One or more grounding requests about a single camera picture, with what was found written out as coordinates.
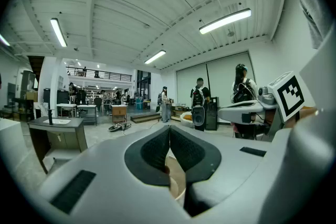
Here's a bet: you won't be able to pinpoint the pile of devices and cables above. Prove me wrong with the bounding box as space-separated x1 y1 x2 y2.
108 122 132 133

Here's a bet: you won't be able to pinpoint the grey metal cabinet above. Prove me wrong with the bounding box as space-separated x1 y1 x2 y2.
20 70 37 93

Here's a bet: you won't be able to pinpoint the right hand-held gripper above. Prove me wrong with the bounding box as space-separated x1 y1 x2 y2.
217 70 307 124

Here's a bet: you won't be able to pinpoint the white sink basin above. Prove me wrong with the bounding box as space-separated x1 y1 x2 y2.
43 118 72 125

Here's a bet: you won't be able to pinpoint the black metal rack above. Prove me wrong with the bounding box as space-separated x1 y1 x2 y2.
2 98 35 122

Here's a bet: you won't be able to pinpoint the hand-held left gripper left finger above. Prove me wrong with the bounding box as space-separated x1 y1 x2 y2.
39 125 192 224

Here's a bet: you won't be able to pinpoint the low wooden step platform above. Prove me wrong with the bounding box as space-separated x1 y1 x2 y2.
130 112 161 124

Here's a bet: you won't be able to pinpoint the white beanbag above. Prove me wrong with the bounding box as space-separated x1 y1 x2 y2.
180 111 195 129

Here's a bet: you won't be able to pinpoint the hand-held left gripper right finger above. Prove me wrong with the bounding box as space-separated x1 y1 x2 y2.
170 125 280 219

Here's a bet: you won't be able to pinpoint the dark wooden chair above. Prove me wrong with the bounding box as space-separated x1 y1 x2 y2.
27 115 89 174

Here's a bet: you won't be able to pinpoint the white roller blind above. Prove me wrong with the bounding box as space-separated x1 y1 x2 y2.
176 51 256 113

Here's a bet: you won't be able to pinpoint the ceiling tube light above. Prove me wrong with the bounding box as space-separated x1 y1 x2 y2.
49 17 68 48
198 7 252 35
0 33 11 47
144 49 167 65

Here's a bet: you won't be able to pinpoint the black tower cabinet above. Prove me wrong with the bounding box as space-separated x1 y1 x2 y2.
205 96 220 131

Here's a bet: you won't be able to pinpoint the small wooden cabinet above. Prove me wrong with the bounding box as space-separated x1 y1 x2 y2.
111 104 128 124

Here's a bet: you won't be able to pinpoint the black mezzanine railing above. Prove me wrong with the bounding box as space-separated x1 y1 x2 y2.
65 66 133 82

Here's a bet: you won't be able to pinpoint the white cabinet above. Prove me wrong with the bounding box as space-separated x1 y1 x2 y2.
0 117 29 166

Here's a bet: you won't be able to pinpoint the low wooden shelf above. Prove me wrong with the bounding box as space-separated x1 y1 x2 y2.
170 103 190 122

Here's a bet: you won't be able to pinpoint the dark staircase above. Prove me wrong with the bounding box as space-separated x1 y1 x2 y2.
27 55 46 82

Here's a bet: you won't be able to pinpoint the black cabinets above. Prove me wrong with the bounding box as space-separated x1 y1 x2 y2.
43 88 70 104

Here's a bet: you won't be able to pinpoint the cardboard box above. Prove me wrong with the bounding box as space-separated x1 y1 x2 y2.
25 91 39 103

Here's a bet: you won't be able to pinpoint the person's right forearm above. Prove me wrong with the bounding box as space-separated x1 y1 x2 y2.
285 106 320 130

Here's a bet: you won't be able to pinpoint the black framed glass doors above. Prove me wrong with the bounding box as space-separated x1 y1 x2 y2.
136 69 152 103

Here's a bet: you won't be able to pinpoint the white work table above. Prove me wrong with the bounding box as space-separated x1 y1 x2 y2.
77 104 98 126
56 103 77 118

